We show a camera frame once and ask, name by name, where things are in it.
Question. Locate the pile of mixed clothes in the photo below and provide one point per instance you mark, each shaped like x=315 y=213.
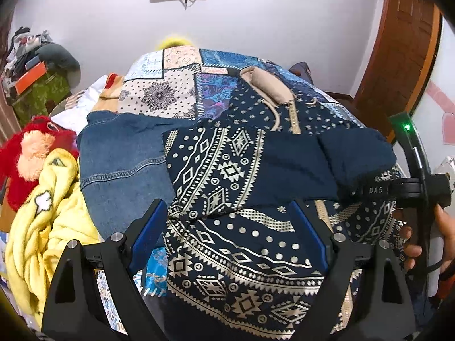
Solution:
x=42 y=51

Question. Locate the green patterned cloth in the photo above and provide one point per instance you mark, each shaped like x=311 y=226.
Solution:
x=42 y=92

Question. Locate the peach cloth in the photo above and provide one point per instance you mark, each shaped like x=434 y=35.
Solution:
x=110 y=94

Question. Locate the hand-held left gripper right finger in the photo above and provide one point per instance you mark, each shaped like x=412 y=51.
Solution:
x=307 y=232

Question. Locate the yellow fleece blanket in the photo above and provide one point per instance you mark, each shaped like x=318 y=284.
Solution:
x=46 y=227

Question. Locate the blue denim jeans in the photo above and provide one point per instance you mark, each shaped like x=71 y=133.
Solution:
x=121 y=163

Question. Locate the patchwork bedspread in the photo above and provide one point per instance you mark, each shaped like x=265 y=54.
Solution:
x=167 y=85

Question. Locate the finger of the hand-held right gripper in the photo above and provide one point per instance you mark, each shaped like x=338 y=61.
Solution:
x=375 y=189

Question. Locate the yellow fuzzy arc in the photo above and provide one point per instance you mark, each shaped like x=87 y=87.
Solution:
x=174 y=42

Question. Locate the dark grey bag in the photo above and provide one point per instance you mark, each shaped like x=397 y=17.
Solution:
x=301 y=72

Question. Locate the orange box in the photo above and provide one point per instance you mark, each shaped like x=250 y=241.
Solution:
x=32 y=76

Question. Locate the red plush toy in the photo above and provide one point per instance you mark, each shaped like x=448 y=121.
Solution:
x=21 y=145

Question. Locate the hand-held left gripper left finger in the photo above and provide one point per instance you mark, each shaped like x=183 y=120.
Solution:
x=151 y=232

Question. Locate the white cloth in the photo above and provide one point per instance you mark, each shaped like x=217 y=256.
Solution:
x=80 y=103

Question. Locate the person's right hand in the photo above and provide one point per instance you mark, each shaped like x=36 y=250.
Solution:
x=408 y=245

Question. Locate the wooden door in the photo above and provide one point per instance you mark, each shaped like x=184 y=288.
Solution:
x=394 y=53

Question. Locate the navy patterned hooded jacket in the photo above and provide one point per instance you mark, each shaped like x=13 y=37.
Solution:
x=256 y=191

